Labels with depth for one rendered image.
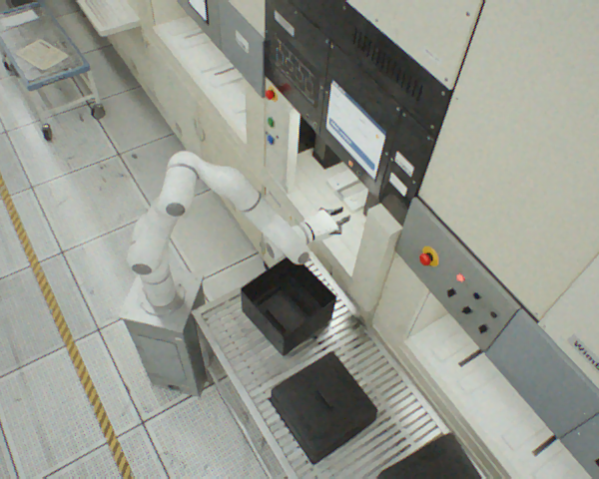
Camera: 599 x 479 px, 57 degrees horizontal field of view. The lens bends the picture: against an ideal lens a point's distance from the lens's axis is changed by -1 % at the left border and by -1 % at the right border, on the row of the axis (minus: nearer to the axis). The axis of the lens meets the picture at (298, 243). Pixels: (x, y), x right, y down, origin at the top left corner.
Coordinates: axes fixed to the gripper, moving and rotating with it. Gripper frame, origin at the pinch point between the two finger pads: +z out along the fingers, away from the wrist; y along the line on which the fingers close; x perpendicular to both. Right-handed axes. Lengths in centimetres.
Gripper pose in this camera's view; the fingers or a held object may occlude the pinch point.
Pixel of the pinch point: (341, 215)
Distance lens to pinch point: 207.6
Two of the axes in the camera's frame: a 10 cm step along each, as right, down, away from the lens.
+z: 8.4, -4.2, 3.5
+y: 5.4, 7.0, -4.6
